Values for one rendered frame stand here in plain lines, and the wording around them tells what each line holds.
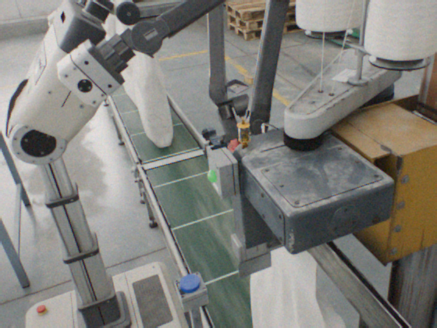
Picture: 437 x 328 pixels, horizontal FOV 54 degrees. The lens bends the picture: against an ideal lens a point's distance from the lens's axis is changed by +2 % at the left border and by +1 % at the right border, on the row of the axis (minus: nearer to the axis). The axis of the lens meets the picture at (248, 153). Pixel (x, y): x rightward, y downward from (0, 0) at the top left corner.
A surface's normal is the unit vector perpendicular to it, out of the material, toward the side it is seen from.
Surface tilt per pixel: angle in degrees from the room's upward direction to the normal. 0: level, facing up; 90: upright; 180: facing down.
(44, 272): 0
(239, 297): 0
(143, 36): 70
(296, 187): 0
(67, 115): 115
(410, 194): 90
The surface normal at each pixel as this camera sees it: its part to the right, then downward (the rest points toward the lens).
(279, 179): -0.06, -0.86
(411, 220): 0.40, 0.45
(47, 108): 0.04, 0.83
